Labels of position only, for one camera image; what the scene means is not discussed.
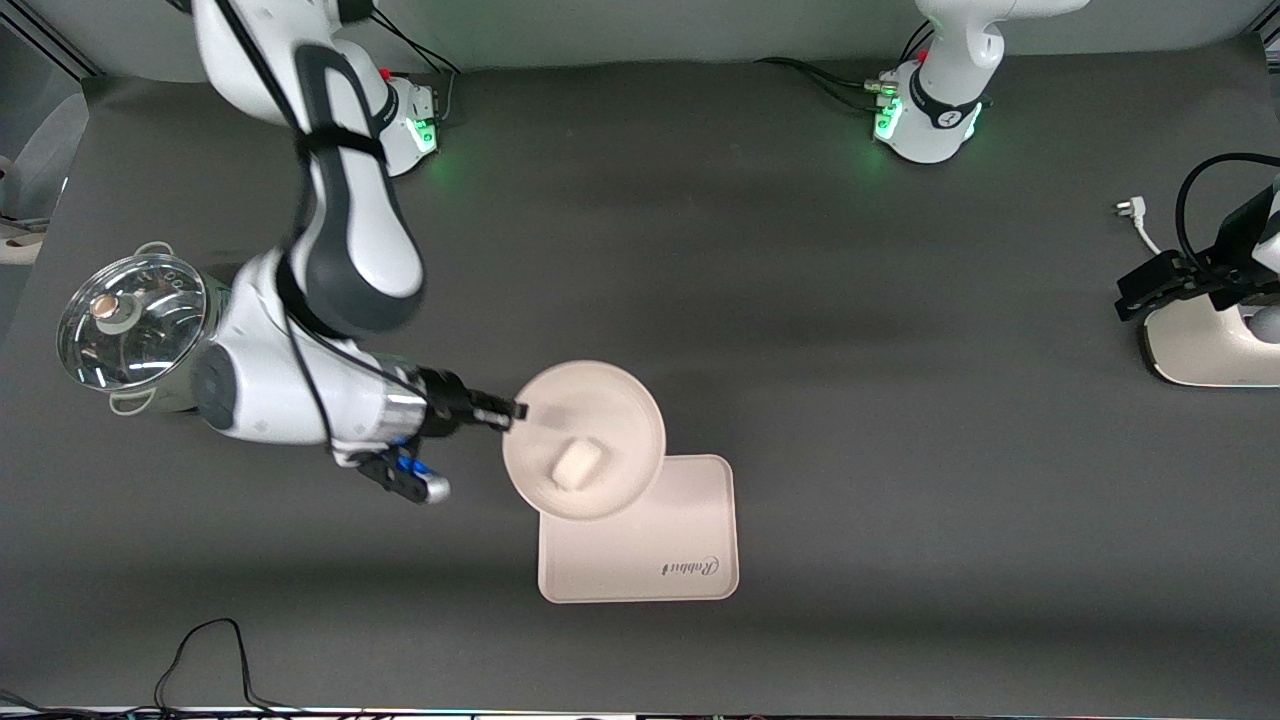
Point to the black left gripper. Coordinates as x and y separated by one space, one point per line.
1232 238

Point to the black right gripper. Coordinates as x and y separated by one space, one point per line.
447 402

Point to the small white bun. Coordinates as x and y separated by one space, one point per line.
577 466

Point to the round beige plate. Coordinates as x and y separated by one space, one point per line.
610 410

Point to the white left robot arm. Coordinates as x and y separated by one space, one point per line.
935 120

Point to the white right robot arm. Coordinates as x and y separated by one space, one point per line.
350 230

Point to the beige tray with bear print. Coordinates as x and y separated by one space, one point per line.
680 545

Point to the white toaster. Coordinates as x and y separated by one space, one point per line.
1200 350

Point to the pale green electric pot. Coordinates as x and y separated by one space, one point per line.
150 400

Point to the glass pot lid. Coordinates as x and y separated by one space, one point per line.
130 345

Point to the black metal frame rail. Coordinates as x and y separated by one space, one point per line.
60 52

